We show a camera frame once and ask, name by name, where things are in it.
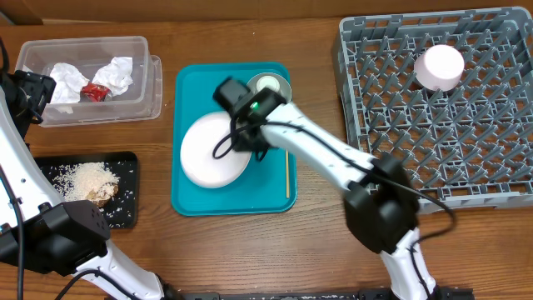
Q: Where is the white paper cup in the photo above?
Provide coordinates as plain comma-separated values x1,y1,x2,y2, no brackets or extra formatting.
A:
256,75,281,92

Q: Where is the grey bowl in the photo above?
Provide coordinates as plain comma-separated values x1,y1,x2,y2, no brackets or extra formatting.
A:
247,72,292,102

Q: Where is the large white plate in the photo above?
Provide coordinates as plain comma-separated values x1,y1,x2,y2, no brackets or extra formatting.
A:
180,112,252,188

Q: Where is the wooden chopstick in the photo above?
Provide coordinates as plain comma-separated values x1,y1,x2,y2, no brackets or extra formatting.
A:
285,151,291,199

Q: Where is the red snack wrapper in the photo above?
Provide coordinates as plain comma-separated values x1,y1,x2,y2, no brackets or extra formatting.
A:
80,82,112,103

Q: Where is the brown food scrap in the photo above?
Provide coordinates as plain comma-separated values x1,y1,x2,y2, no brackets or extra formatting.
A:
86,182,118,208

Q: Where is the white napkin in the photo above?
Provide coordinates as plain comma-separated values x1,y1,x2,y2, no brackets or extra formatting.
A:
50,57,133,114

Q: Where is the pile of rice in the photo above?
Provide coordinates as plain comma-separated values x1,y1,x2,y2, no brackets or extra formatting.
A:
52,162,120,202

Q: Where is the small white bowl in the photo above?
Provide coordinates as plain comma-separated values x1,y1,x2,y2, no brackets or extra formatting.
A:
414,44,465,92

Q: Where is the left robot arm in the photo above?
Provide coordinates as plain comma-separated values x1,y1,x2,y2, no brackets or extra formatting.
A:
1,69,172,299

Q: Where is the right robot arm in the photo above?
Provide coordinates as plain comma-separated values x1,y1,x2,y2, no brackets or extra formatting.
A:
213,77,437,299

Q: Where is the teal serving tray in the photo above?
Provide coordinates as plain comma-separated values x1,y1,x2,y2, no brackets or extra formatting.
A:
171,62,297,217

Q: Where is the clear plastic bin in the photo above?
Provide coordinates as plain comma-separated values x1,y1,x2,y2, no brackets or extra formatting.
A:
15,36,162,128

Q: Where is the black tray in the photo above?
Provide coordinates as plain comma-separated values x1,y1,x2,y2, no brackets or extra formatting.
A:
36,152,140,229

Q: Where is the grey dish rack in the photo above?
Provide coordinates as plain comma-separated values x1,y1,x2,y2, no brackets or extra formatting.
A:
332,7,532,208

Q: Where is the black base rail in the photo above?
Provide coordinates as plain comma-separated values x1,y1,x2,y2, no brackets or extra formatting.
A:
178,287,475,300

